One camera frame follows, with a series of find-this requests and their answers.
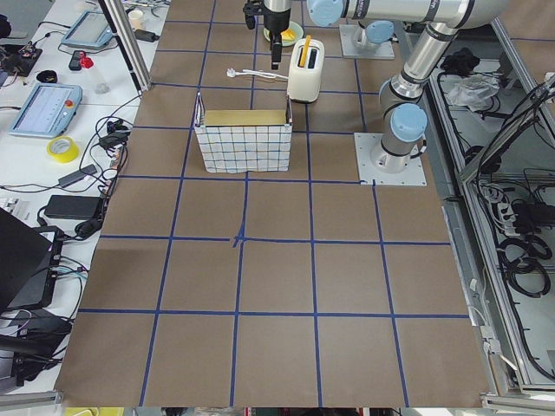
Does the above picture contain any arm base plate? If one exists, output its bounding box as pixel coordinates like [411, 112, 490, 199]
[339, 20, 395, 60]
[354, 133, 427, 186]

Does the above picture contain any checkered fabric wire basket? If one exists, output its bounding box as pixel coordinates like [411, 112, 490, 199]
[194, 94, 293, 174]

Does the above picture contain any yellow tape roll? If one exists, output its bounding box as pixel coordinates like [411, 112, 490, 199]
[46, 136, 79, 164]

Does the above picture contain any yellow bread on plate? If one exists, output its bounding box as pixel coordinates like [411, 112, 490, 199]
[281, 28, 296, 42]

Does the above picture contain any cream white toaster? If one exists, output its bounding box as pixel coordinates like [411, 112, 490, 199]
[287, 38, 325, 103]

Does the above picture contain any blue teach pendant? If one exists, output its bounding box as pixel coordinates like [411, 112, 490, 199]
[9, 83, 82, 139]
[61, 10, 113, 50]

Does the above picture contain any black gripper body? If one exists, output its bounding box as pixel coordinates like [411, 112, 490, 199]
[243, 0, 290, 40]

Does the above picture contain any light green plate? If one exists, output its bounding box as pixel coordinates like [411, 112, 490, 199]
[281, 21, 304, 47]

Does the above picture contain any aluminium frame post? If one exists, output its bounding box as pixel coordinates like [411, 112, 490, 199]
[99, 0, 152, 93]

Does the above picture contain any black laptop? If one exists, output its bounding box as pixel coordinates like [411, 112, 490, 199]
[1, 210, 62, 311]

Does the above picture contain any red capped spray bottle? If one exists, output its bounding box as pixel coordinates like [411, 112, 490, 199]
[79, 52, 110, 94]

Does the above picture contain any black power adapter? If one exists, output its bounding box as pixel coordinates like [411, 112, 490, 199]
[44, 195, 102, 220]

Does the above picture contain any yellow bread slice in toaster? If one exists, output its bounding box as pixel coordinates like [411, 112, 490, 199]
[299, 35, 311, 68]

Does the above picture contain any white paper cup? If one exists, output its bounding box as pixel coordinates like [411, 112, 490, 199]
[127, 10, 145, 30]

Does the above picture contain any near blue teach pendant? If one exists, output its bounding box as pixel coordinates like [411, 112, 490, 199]
[9, 83, 82, 139]

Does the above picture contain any black tape roll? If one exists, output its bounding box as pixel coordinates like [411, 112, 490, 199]
[36, 70, 58, 83]

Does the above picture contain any white toaster power cable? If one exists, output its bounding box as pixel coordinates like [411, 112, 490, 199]
[226, 68, 290, 81]

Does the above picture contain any far blue teach pendant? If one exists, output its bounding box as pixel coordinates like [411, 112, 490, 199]
[61, 10, 113, 50]

